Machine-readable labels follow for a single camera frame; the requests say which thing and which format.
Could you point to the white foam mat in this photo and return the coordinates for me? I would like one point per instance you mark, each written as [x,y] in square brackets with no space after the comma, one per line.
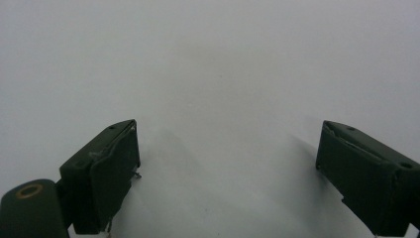
[211,66]

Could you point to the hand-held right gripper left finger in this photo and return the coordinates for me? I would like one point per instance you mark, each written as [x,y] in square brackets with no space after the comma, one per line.
[99,185]

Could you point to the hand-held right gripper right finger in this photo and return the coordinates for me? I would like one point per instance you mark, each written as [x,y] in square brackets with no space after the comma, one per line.
[369,185]

